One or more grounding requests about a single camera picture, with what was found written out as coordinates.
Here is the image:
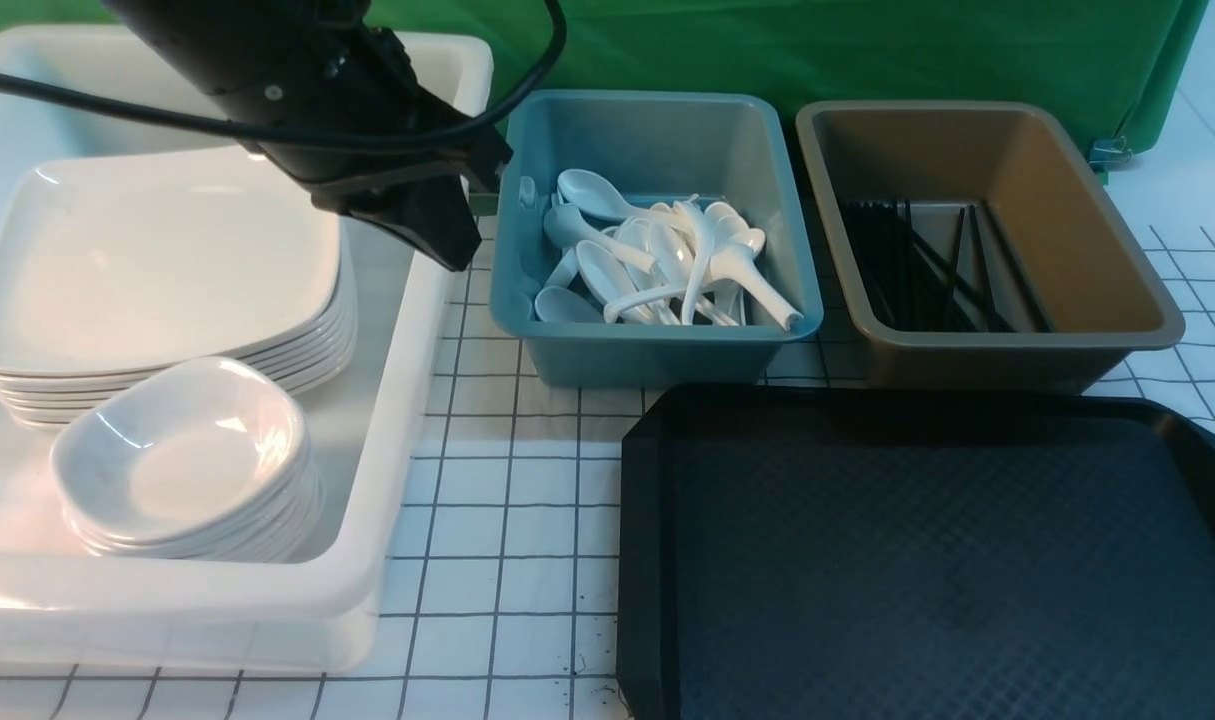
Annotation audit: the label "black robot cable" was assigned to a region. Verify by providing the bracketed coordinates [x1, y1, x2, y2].
[0, 0, 567, 153]

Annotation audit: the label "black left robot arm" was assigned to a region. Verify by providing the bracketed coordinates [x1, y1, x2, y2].
[108, 1, 514, 272]

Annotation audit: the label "stack of white small bowls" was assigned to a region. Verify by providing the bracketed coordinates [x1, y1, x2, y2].
[50, 357, 324, 562]

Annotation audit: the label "brown plastic chopstick bin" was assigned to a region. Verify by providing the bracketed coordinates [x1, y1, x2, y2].
[796, 101, 1186, 395]

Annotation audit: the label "stack of white square plates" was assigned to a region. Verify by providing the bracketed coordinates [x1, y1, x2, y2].
[0, 236, 357, 430]

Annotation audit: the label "black plastic serving tray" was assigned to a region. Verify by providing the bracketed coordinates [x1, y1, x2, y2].
[615, 384, 1215, 719]

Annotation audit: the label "large white square plate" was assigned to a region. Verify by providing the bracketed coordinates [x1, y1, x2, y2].
[0, 149, 341, 375]

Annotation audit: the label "pile of white spoons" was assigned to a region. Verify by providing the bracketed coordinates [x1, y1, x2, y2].
[533, 169, 803, 331]

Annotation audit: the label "metal binder clip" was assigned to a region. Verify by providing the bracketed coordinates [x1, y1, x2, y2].
[1086, 137, 1136, 176]

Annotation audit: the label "teal plastic spoon bin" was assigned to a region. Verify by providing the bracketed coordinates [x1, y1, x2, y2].
[491, 87, 825, 389]

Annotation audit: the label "large white plastic tub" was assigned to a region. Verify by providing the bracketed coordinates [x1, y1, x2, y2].
[0, 25, 495, 676]

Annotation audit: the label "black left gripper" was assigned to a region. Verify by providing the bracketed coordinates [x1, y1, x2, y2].
[211, 25, 512, 272]

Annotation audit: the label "white ceramic soup spoon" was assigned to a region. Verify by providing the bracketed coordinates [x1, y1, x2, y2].
[542, 204, 657, 272]

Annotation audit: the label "black chopsticks in bin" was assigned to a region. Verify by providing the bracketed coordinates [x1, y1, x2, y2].
[837, 199, 1052, 333]

